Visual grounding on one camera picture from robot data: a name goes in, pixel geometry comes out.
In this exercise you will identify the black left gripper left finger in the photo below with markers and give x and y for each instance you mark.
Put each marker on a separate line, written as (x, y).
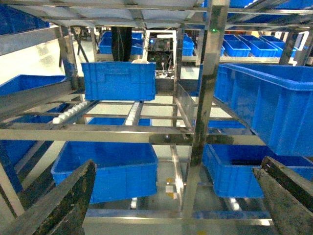
(62, 211)

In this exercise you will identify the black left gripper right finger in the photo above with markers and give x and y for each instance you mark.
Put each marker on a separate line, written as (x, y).
(288, 197)

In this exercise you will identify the blue crate lower right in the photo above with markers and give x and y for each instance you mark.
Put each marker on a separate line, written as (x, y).
(230, 167)

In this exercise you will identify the blue crate lower left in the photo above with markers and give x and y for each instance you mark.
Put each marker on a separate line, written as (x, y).
(123, 170)

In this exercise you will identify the white roller track left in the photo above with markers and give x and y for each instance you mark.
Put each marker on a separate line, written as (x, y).
(69, 113)

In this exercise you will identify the white roller track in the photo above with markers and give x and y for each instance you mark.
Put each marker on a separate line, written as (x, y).
(133, 116)
(69, 113)

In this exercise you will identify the large blue crate right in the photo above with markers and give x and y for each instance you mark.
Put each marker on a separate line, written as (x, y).
(275, 101)

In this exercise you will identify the white roller track centre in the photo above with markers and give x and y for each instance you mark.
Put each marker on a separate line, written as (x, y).
(133, 116)

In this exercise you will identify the blue crate far left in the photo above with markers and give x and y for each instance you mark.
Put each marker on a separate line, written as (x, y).
(25, 82)

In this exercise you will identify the blue crate on rollers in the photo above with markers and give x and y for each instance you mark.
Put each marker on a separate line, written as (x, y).
(121, 81)

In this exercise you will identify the white object in crate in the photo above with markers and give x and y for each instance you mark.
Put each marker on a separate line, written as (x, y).
(140, 61)

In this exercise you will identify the person in black trousers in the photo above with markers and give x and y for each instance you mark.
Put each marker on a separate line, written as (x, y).
(121, 43)

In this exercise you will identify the stainless steel shelf frame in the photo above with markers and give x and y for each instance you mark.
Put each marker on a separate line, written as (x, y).
(216, 18)

